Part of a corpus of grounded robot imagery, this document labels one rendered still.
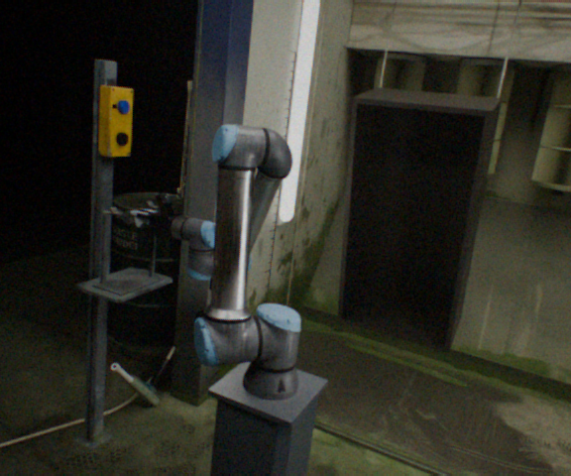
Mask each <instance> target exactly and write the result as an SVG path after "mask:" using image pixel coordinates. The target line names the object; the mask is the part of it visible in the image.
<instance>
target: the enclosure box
mask: <svg viewBox="0 0 571 476"><path fill-rule="evenodd" d="M501 103H502V98H492V97H480V96H469V95H457V94H445V93H433V92H420V91H409V90H398V89H397V88H390V89H386V88H385V87H374V89H372V90H370V91H367V92H365V93H363V94H359V95H357V96H355V97H353V101H352V116H351V132H350V147H349V162H348V177H347V178H346V192H345V208H344V223H343V239H342V254H341V270H340V285H339V300H338V315H337V320H338V321H341V322H345V323H349V325H353V326H356V327H360V328H364V329H368V330H371V331H375V332H379V333H383V334H386V335H389V336H393V337H397V338H398V339H401V340H404V341H409V342H412V343H416V344H419V345H424V346H427V347H431V348H434V349H439V350H442V352H446V353H449V350H450V347H451V344H453V341H454V338H455V334H456V331H457V328H458V325H459V322H460V318H461V314H462V309H463V302H464V297H465V292H466V286H467V281H468V274H470V273H469V269H471V263H472V257H473V252H474V246H475V240H476V235H477V228H478V223H479V217H480V211H481V206H482V200H483V194H485V189H486V183H487V177H488V171H489V165H490V160H491V154H492V149H493V143H494V137H495V132H496V131H497V126H498V120H499V115H500V108H501Z"/></svg>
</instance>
